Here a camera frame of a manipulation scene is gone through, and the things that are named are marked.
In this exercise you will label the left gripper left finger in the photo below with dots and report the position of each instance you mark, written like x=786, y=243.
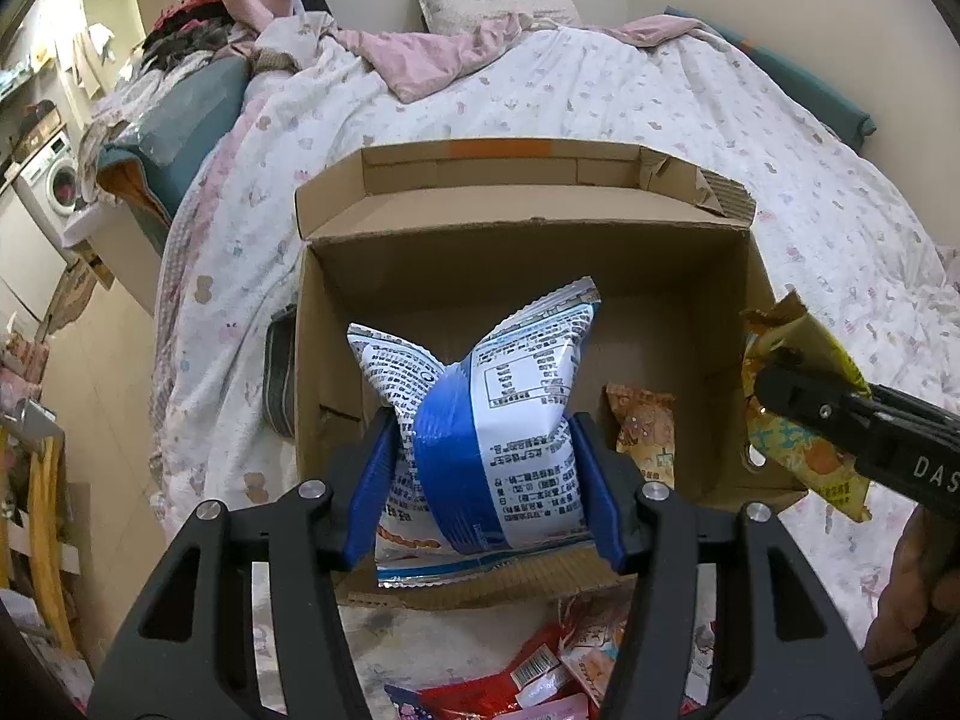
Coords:
x=186, y=648

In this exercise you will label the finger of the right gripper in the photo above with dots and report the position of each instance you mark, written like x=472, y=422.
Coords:
x=810, y=405

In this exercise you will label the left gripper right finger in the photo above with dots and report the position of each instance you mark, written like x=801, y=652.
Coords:
x=781, y=648

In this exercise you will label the yellow snack bag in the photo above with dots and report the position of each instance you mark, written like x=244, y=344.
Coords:
x=787, y=334

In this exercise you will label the beige peanut snack packet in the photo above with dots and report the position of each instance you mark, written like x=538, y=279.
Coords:
x=646, y=430

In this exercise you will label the blue white snack bag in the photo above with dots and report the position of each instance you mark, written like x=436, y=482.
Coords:
x=486, y=470

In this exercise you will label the purple white wafer packet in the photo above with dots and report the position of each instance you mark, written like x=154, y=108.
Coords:
x=408, y=704

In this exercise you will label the pink snack packet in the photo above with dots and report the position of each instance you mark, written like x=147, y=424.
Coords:
x=593, y=626

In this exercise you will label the person's right hand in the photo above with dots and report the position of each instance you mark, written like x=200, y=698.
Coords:
x=923, y=580

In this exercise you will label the floral white bed quilt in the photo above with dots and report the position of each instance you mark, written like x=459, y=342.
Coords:
x=829, y=227

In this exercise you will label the wooden drying rack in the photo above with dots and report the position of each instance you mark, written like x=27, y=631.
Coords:
x=36, y=428

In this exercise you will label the dark striped garment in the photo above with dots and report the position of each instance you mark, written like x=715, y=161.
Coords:
x=279, y=381

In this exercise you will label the teal bolster cushion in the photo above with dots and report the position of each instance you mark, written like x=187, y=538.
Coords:
x=847, y=121

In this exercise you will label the brown floor mat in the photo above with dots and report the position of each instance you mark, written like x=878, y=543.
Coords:
x=69, y=300

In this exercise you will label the white bedside cabinet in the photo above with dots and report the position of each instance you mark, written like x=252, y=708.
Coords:
x=113, y=234

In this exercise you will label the brown cardboard box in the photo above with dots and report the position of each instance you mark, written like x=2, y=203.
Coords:
x=437, y=242

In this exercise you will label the white washing machine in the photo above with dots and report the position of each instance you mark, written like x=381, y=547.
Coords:
x=49, y=187

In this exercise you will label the teal folded cushion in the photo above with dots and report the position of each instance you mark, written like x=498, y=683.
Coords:
x=152, y=162

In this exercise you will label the pink blanket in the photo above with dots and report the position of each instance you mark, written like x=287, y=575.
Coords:
x=416, y=65

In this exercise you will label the beige pillow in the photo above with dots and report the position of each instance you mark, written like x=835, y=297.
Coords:
x=451, y=16

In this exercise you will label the pile of clothes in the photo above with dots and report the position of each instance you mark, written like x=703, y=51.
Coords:
x=185, y=39

